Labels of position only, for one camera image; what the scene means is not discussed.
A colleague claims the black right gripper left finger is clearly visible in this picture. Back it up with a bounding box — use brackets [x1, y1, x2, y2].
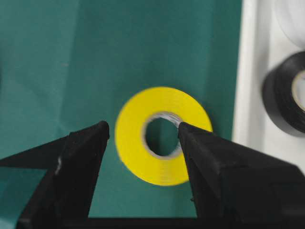
[0, 121, 110, 229]

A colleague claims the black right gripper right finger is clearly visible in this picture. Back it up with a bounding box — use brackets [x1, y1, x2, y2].
[178, 122, 305, 229]

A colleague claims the yellow tape roll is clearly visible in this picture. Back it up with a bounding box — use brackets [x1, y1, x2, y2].
[115, 86, 213, 186]

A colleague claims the black tape roll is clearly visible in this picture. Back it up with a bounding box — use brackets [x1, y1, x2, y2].
[262, 51, 305, 136]

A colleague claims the white tape roll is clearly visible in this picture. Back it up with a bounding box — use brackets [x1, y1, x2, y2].
[274, 0, 305, 49]

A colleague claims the white plastic case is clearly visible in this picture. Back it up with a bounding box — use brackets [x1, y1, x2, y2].
[233, 0, 305, 170]

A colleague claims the green table cloth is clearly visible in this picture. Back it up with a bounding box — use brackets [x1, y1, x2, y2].
[0, 0, 244, 219]

